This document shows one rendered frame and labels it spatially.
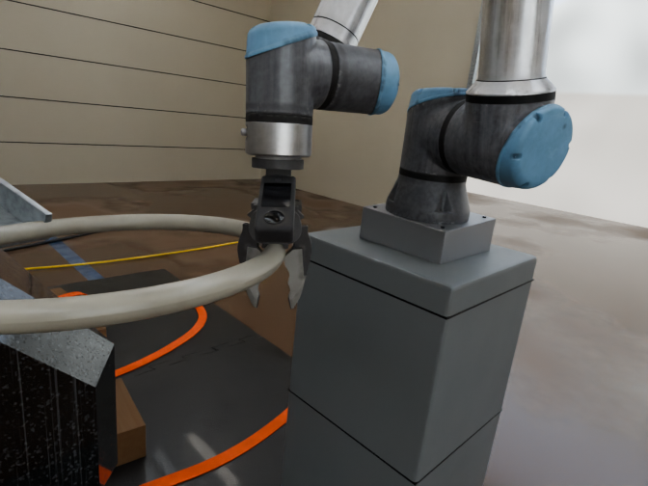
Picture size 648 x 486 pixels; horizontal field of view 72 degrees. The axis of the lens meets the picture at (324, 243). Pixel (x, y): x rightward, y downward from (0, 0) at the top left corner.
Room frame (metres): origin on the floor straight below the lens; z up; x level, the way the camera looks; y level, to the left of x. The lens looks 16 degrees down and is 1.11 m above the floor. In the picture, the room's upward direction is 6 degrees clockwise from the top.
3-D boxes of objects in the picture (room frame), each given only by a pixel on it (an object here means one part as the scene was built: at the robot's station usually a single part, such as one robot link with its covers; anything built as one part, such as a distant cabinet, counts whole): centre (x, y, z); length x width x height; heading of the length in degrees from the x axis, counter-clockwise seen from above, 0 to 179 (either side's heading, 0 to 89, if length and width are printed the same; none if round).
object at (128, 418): (1.26, 0.64, 0.07); 0.30 x 0.12 x 0.12; 39
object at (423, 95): (1.00, -0.23, 1.11); 0.17 x 0.15 x 0.18; 31
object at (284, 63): (0.63, 0.08, 1.16); 0.10 x 0.09 x 0.12; 121
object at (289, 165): (0.63, 0.07, 0.99); 0.09 x 0.08 x 0.12; 4
